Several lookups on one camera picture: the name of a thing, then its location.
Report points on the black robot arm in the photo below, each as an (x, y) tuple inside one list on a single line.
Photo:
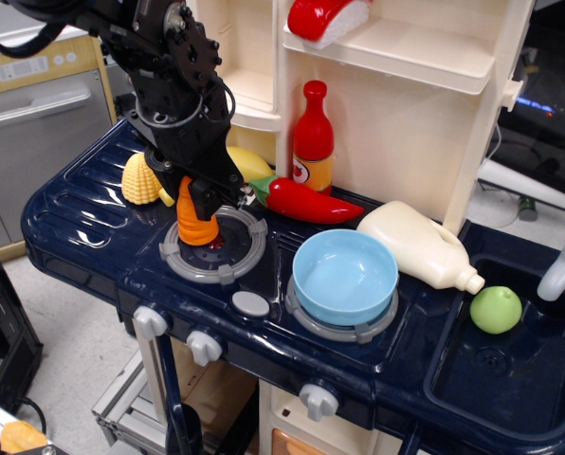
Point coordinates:
[(180, 98)]

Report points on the red toy chili pepper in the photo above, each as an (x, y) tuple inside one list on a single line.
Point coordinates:
[(294, 200)]

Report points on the grey stove burner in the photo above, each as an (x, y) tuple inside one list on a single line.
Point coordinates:
[(363, 333), (237, 249)]

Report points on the red toy ketchup bottle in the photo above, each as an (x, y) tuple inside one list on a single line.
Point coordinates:
[(313, 142)]

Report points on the light blue bowl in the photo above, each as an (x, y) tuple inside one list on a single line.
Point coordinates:
[(344, 277)]

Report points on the aluminium frame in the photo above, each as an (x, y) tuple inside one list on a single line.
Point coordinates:
[(131, 412)]

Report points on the grey left stove burner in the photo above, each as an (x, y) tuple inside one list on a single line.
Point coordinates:
[(237, 249)]

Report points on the black computer case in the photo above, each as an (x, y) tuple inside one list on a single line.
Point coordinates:
[(20, 348)]

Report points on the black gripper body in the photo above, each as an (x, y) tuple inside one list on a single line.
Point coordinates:
[(197, 144)]

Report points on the grey middle knob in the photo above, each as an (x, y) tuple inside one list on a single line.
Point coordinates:
[(204, 348)]

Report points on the orange toy carrot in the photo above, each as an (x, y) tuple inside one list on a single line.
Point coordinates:
[(191, 230)]

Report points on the cream toy detergent bottle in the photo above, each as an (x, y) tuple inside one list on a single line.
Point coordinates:
[(422, 248)]

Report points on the red and white toy sushi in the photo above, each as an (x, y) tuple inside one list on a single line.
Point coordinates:
[(321, 23)]

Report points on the grey oval button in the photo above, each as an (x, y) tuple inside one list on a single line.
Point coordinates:
[(250, 304)]

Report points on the grey knob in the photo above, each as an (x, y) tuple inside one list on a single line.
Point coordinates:
[(318, 401), (149, 323), (204, 348)]

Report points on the grey left knob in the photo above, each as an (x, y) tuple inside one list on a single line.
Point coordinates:
[(149, 323)]

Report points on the grey toy dishwasher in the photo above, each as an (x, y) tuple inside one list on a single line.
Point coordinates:
[(53, 106)]

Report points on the yellow toy banana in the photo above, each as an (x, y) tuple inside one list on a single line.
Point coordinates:
[(250, 165)]

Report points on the navy toy kitchen counter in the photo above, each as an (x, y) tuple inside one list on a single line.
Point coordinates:
[(454, 354)]

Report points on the yellow toy corn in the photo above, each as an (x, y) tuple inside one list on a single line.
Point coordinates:
[(139, 184)]

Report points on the cream toy kitchen shelf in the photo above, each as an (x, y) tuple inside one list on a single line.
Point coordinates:
[(413, 94)]

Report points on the green toy apple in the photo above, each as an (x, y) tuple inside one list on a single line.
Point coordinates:
[(496, 309)]

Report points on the grey right stove burner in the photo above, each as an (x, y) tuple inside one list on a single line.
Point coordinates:
[(363, 333)]

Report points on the grey right knob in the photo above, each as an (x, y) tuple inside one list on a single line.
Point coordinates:
[(318, 401)]

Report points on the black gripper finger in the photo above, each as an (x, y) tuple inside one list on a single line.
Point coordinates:
[(166, 173), (205, 199)]

